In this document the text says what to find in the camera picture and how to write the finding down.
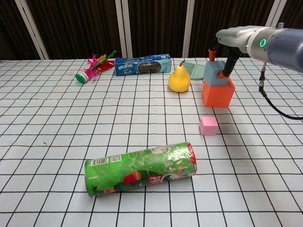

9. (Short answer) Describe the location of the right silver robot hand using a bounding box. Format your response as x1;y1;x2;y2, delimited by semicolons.
208;26;258;79

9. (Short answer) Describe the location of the blue foam block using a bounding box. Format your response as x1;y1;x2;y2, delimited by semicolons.
204;60;229;87

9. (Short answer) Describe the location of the small pink foam block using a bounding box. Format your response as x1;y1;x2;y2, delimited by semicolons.
199;116;218;136

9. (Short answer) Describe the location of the mint green hand brush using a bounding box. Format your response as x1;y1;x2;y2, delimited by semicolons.
181;61;206;81

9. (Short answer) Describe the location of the large orange foam block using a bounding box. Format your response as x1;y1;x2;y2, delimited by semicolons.
201;77;236;108

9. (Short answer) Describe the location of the yellow toy pear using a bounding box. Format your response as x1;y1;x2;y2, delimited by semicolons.
168;61;191;93

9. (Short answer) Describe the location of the dark folding screen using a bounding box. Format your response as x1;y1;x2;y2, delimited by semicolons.
0;0;303;60

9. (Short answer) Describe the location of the blue cookie box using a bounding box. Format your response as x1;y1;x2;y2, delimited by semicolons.
114;53;172;77

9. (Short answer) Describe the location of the pink feather shuttlecock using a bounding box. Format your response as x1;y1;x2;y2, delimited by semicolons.
75;50;117;84

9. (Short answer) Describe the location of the green chips can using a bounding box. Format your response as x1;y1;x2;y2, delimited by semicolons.
84;141;198;198

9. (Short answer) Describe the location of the white checkered tablecloth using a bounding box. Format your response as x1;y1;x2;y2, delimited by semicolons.
0;56;303;227

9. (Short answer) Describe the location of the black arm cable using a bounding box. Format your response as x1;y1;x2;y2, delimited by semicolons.
258;62;303;120

